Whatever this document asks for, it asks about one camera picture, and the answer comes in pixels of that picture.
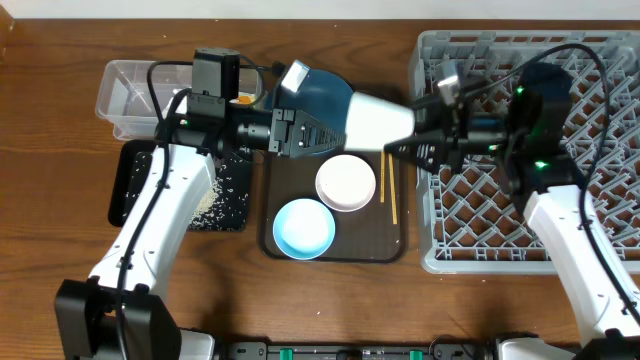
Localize white cup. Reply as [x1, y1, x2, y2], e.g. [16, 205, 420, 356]
[344, 92, 415, 152]

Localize wooden chopstick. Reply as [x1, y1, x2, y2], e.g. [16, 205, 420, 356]
[379, 152, 386, 204]
[387, 154, 398, 225]

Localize left wooden chopstick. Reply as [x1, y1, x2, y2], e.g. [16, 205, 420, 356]
[379, 152, 386, 204]

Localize black waste tray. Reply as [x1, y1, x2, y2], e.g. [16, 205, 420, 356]
[108, 140, 252, 232]

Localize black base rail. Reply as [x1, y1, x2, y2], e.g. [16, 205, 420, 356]
[213, 342, 498, 360]

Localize grey dishwasher rack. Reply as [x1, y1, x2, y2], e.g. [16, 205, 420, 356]
[408, 30, 639, 274]

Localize spilled rice grains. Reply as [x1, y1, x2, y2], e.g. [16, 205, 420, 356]
[110, 151, 253, 232]

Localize dark brown serving tray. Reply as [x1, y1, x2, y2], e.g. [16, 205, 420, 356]
[258, 155, 408, 264]

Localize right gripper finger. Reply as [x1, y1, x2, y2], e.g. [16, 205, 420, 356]
[411, 95, 452, 135]
[384, 134, 443, 174]

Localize dark blue plate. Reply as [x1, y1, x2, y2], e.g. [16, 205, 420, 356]
[265, 68, 354, 132]

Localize clear plastic bin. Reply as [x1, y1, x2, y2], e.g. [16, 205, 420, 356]
[94, 59, 268, 148]

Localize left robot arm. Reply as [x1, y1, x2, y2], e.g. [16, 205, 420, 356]
[54, 48, 346, 359]

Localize right wooden chopstick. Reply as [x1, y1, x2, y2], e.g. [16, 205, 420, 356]
[387, 154, 398, 225]

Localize light blue bowl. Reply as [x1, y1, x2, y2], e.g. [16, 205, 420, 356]
[272, 198, 336, 260]

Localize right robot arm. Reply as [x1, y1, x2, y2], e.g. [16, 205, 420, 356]
[384, 63, 639, 359]

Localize yellow green snack wrapper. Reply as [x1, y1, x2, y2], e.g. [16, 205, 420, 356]
[234, 92, 256, 105]

